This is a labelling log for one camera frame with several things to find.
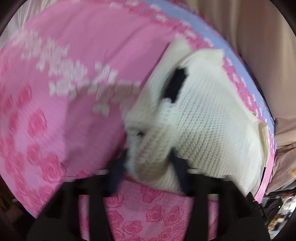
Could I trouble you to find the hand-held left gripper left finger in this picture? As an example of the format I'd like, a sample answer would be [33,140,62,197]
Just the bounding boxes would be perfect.
[26,149,130,241]

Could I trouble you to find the pink rose-print blanket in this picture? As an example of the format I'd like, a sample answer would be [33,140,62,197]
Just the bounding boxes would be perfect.
[0,0,277,241]

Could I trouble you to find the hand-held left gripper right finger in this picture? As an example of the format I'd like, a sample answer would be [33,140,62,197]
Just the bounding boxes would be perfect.
[168,149,271,241]

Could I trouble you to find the white knitted sweater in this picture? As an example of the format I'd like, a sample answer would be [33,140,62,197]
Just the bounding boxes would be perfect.
[124,38,270,197]

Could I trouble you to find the cluttered dark shelf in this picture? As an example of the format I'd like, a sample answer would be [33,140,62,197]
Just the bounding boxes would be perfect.
[262,167,296,239]

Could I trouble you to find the beige curtain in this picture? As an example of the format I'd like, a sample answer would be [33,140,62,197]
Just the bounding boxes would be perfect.
[183,0,296,193]

